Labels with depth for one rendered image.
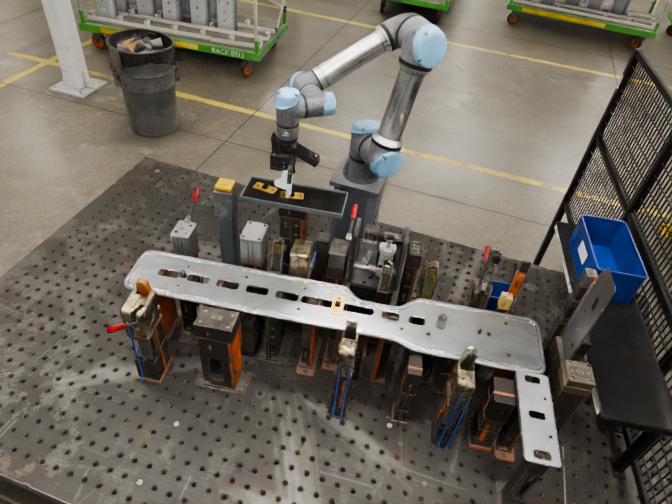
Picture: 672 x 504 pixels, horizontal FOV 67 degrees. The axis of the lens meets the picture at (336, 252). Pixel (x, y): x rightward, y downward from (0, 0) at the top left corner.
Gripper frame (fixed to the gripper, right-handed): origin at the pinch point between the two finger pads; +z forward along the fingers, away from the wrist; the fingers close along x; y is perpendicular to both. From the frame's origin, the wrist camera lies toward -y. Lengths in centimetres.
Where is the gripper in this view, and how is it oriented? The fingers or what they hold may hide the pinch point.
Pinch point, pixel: (291, 186)
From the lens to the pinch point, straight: 183.3
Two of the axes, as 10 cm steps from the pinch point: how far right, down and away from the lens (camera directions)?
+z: -0.8, 7.4, 6.7
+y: -10.0, -1.0, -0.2
